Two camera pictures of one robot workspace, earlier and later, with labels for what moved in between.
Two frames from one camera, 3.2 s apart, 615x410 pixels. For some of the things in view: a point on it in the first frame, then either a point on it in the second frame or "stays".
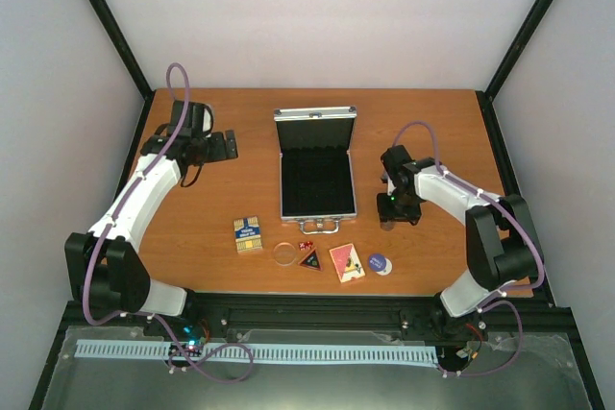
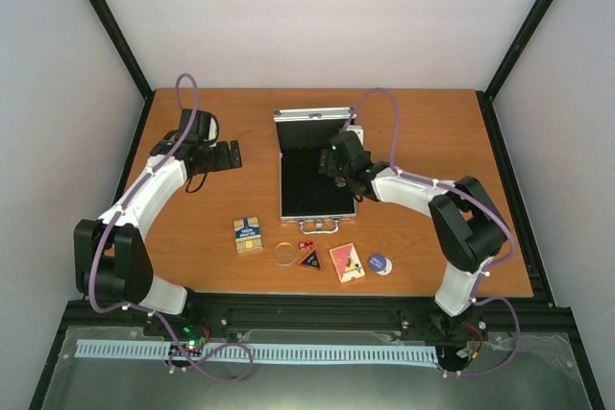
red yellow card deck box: (346, 262) stays
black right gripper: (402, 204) → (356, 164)
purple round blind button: (377, 262) stays
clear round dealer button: (284, 253) stays
